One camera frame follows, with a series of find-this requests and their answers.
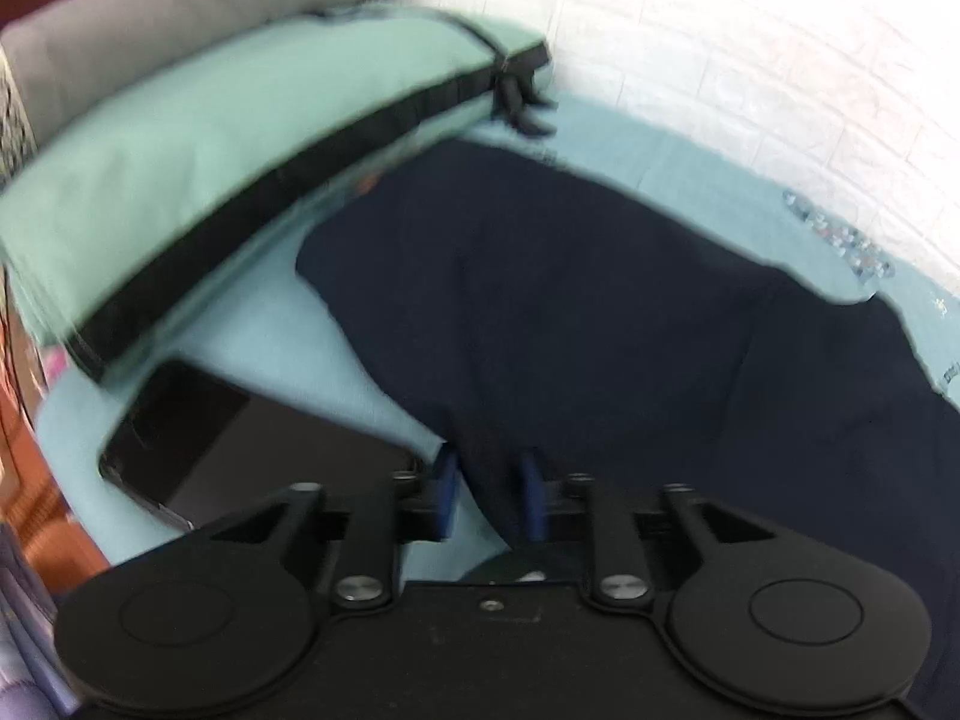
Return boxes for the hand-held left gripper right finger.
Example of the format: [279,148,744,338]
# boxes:
[520,450,777,610]

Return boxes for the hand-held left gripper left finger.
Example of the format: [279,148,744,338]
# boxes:
[210,442,460,610]

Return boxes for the dark navy pants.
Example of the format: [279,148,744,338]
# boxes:
[295,139,960,698]

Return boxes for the black smartphone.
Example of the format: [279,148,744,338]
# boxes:
[97,358,417,535]

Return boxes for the teal printed bed sheet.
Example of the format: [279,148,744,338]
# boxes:
[34,94,960,587]

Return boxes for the green pillow with black trim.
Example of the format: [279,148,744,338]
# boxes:
[0,4,560,383]

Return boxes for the purple patterned cloth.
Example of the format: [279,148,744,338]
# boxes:
[0,521,80,720]

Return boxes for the grey bolster pillow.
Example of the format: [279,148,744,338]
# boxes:
[0,0,398,181]

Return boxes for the brown wooden bed frame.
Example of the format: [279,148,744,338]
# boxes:
[0,270,110,597]

